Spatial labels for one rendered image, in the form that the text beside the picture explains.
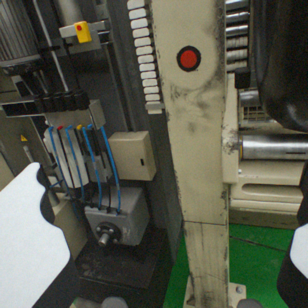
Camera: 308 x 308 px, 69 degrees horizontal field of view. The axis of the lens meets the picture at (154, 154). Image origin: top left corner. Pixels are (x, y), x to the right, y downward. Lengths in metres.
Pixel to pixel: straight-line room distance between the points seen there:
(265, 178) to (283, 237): 1.08
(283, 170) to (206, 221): 0.30
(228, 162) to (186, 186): 0.22
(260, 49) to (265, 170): 0.34
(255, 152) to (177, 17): 0.28
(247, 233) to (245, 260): 0.18
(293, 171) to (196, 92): 0.23
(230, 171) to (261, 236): 1.09
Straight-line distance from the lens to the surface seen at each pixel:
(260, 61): 0.65
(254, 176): 0.44
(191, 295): 1.26
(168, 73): 0.48
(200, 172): 0.56
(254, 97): 0.69
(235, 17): 0.86
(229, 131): 0.41
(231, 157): 0.40
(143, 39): 0.49
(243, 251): 1.41
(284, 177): 0.45
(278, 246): 1.46
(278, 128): 0.76
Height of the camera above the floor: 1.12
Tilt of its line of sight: 29 degrees down
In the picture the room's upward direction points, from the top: 11 degrees counter-clockwise
